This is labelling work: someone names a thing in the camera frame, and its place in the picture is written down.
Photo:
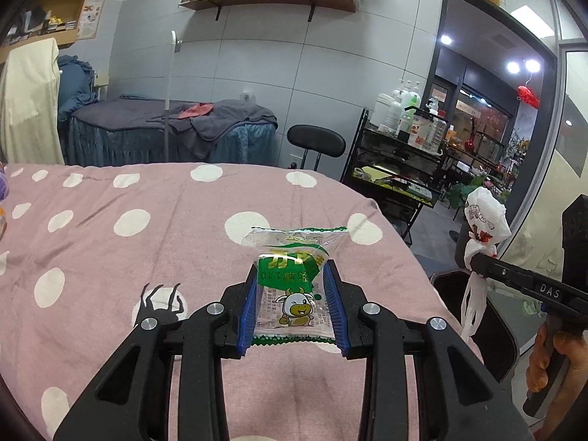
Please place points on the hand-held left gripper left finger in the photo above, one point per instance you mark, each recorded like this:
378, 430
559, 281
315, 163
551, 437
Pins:
246, 312

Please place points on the blue cloth pile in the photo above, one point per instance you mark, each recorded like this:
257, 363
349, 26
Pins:
76, 82

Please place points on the person's right hand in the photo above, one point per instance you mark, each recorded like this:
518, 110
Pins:
574, 367

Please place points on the clear green snack wrapper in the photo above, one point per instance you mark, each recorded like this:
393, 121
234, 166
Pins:
291, 285

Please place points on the purple mesh bag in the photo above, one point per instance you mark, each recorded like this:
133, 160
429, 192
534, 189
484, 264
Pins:
2, 183

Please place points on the clear plastic bottle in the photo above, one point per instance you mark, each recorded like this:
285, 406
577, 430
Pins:
437, 135

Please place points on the black trolley cart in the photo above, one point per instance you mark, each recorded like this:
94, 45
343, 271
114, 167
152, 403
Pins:
390, 161

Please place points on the grey towel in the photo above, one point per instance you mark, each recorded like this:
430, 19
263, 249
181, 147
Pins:
229, 124

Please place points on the beige box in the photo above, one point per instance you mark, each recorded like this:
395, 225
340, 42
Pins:
101, 80

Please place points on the cream cloth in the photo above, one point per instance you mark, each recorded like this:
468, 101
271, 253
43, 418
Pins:
27, 101

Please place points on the wooden wall cabinet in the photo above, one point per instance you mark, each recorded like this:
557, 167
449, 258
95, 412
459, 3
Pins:
69, 0

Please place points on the white floor lamp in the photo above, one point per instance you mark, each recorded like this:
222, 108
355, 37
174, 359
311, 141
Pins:
169, 92

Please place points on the green potted plant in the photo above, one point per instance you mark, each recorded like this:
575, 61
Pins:
461, 195

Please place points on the white plastic bag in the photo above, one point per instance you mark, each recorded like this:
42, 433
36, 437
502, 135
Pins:
482, 220

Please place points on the green label pump bottle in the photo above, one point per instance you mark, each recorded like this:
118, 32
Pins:
411, 110

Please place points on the red cloth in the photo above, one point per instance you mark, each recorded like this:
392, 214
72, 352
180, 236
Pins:
195, 110

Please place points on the massage bed blue skirt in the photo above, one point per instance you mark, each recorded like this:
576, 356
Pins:
128, 133

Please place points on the black stool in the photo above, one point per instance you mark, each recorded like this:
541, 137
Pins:
317, 140

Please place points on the pink polka dot blanket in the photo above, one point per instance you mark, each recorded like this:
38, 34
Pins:
138, 248

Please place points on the white wall socket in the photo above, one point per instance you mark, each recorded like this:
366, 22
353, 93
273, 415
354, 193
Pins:
248, 96

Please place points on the red hanging ornament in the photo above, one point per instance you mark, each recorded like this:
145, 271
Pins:
528, 94

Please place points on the white jar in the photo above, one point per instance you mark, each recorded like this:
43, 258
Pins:
383, 112

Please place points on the black trash bin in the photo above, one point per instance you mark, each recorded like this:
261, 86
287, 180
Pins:
491, 330

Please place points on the wall poster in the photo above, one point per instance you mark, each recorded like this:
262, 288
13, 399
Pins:
92, 14

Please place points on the printed cup black lid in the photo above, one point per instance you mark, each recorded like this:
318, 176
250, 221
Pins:
420, 131

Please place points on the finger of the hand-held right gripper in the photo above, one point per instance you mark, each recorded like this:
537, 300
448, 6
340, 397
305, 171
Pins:
500, 268

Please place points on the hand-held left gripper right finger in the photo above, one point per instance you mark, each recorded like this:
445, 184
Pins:
334, 312

